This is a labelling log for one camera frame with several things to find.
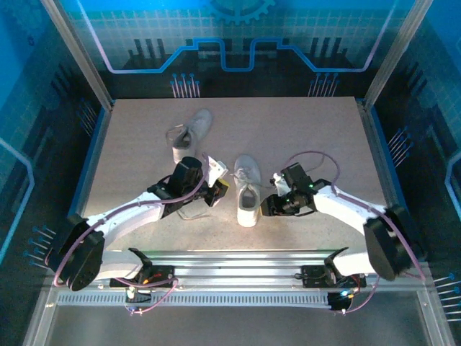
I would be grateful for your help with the white lace-up sneaker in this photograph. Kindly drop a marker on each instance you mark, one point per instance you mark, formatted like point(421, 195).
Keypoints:
point(248, 216)
point(198, 124)

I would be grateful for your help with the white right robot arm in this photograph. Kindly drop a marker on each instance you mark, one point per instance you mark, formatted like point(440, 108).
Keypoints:
point(345, 205)

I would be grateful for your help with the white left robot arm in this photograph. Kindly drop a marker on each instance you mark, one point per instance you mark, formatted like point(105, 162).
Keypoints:
point(122, 216)

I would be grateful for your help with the blue table edge strip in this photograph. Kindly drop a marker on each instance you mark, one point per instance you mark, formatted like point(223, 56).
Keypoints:
point(85, 180)

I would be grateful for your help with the black right controller board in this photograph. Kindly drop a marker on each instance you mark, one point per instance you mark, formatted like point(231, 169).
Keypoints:
point(336, 302)

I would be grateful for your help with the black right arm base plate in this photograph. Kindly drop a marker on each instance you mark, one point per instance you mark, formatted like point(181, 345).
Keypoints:
point(313, 277)

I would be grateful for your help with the aluminium mounting rail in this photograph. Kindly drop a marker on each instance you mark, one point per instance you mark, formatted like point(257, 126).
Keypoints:
point(234, 268)

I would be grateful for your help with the aluminium side rail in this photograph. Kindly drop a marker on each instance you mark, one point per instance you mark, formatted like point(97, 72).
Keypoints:
point(383, 180)

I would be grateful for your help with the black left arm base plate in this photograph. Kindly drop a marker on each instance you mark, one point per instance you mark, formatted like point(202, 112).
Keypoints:
point(164, 277)

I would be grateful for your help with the aluminium frame post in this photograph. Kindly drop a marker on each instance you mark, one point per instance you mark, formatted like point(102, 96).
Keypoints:
point(81, 54)
point(396, 54)

